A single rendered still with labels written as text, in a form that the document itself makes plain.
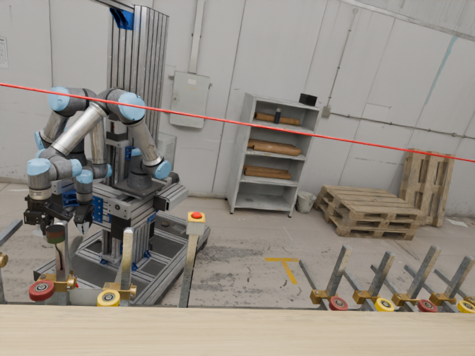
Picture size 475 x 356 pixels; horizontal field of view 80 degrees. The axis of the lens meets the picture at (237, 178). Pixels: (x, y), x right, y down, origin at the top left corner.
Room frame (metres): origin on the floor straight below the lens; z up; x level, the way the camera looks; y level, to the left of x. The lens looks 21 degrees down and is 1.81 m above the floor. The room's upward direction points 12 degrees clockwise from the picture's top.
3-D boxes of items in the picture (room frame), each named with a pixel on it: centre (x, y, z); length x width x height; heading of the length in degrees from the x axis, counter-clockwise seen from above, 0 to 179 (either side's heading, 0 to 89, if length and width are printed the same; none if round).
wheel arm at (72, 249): (1.01, 0.69, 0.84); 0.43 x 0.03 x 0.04; 13
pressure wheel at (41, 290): (0.82, 0.65, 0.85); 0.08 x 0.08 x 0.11
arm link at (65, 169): (1.09, 0.73, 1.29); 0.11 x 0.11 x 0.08; 61
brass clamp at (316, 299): (1.20, -0.56, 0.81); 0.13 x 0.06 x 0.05; 103
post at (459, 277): (1.38, -1.32, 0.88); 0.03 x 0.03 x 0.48; 13
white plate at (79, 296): (0.95, 0.61, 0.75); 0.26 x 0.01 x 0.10; 103
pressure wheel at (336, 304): (1.07, -0.58, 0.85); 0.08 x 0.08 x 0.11
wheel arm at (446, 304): (1.43, -1.26, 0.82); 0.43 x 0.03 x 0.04; 13
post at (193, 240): (1.04, 0.13, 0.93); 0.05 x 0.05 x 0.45; 13
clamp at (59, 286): (0.91, 0.65, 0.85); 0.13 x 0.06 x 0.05; 103
